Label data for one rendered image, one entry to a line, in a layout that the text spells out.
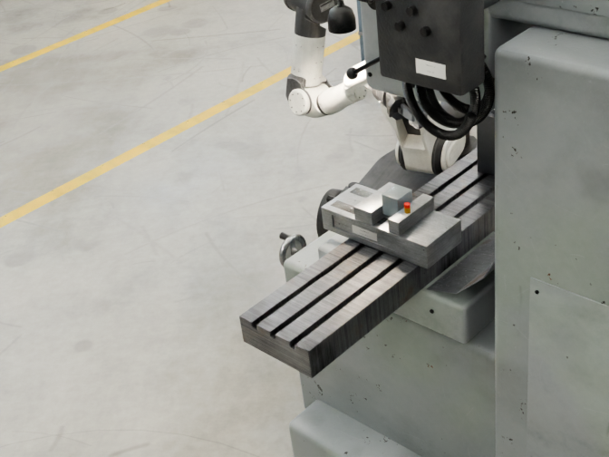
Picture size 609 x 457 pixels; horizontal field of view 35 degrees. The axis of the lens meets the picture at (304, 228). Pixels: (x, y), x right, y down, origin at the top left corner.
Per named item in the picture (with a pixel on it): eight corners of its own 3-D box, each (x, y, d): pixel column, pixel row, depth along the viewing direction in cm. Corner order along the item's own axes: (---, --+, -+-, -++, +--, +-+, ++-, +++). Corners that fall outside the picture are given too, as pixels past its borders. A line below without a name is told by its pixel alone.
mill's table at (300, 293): (242, 341, 235) (237, 316, 231) (518, 139, 307) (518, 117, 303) (312, 378, 221) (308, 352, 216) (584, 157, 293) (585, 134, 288)
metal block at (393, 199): (382, 214, 247) (381, 194, 244) (397, 203, 250) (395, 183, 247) (399, 219, 244) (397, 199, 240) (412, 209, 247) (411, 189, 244)
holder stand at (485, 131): (477, 171, 276) (476, 109, 266) (509, 139, 291) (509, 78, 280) (515, 180, 270) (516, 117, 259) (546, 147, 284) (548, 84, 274)
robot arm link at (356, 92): (369, 75, 251) (335, 92, 261) (393, 90, 256) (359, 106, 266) (372, 54, 254) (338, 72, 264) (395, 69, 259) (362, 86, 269)
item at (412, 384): (300, 408, 317) (278, 259, 285) (362, 357, 336) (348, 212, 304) (509, 528, 267) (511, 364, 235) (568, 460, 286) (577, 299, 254)
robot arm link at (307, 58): (276, 108, 279) (283, 33, 269) (306, 100, 288) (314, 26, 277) (305, 120, 272) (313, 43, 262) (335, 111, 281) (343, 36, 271)
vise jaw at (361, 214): (354, 219, 249) (352, 206, 246) (390, 194, 257) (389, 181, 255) (372, 226, 245) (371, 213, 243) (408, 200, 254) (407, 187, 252)
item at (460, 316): (318, 282, 273) (314, 247, 267) (394, 227, 293) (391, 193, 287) (464, 347, 242) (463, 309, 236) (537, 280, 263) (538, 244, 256)
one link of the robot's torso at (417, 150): (409, 148, 350) (386, 46, 316) (460, 155, 342) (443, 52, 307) (394, 179, 342) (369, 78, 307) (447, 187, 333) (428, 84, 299)
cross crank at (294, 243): (272, 270, 309) (267, 240, 302) (297, 253, 316) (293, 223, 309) (308, 286, 299) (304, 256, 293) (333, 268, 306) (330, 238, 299)
